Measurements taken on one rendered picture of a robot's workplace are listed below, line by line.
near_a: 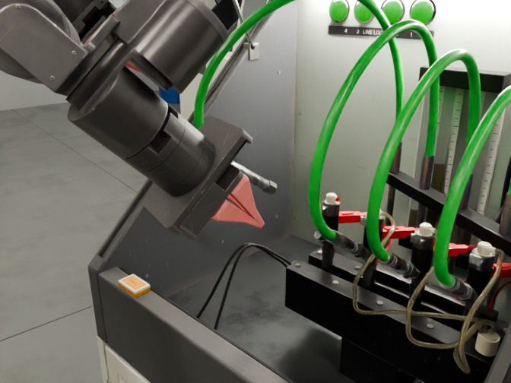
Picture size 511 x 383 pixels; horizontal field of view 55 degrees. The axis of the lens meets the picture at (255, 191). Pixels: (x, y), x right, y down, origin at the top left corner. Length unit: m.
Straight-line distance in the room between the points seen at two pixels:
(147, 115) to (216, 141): 0.08
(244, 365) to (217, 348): 0.05
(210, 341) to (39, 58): 0.49
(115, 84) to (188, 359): 0.50
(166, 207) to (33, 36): 0.16
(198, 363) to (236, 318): 0.25
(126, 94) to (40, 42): 0.06
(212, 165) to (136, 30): 0.12
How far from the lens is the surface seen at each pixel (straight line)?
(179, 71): 0.37
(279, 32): 1.10
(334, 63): 1.09
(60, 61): 0.36
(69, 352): 2.32
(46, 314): 2.58
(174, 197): 0.42
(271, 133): 1.12
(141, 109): 0.37
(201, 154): 0.40
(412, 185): 0.90
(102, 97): 0.36
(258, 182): 0.80
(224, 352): 0.72
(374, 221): 0.57
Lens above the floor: 1.41
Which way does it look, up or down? 22 degrees down
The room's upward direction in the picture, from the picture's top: straight up
